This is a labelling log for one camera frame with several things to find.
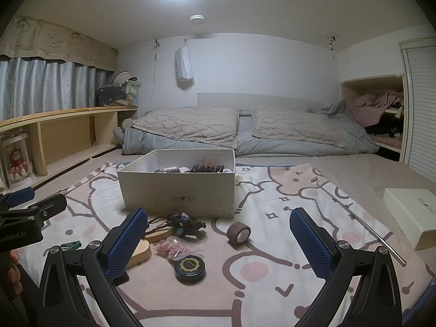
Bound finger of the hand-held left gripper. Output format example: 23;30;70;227
25;193;68;228
0;188;35;211

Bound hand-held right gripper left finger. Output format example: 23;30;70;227
37;207;149;327

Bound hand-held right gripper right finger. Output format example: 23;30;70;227
289;207;403;327

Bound clear bag of pink beads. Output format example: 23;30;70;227
157;238;204;262

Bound white cardboard shoe box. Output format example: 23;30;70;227
117;149;237;219

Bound brown tape roll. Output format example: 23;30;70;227
227;221;251;244

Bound person's left hand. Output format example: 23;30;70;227
7;248;22;295

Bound rounded wooden block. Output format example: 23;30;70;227
128;240;152;268

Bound glass jar with doll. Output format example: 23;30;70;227
0;133;35;191

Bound leaf-shaped wooden piece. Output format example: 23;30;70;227
145;228;172;244

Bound printed cartoon blanket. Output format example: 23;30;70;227
43;162;433;327

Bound metal telescopic back scratcher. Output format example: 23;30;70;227
311;176;407;265

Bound dark blue crochet piece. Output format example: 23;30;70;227
166;211;207;237

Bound black round tin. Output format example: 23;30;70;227
174;257;207;284

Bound wooden shelf unit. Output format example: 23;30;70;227
0;105;140;191

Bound white box lid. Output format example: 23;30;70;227
383;188;436;251

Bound grey curtain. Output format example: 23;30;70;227
0;56;114;121

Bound beige quilted pillow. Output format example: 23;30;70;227
131;106;239;150
251;106;356;150

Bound black bag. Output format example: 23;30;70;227
95;85;126;108

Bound white cap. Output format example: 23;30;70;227
107;71;137;86

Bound pink clothes pile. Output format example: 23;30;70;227
351;89;404;126

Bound white headboard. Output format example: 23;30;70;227
198;92;324;111

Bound beige printed curtain valance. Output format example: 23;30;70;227
0;15;118;72

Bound wooden closet nook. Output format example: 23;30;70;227
341;75;407;162

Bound white shutter door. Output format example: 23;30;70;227
398;37;436;183

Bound white hanging bag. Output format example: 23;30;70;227
175;39;194;88

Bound brown yarn cord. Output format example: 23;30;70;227
146;215;171;236

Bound white hanging cable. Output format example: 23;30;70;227
151;39;161;110

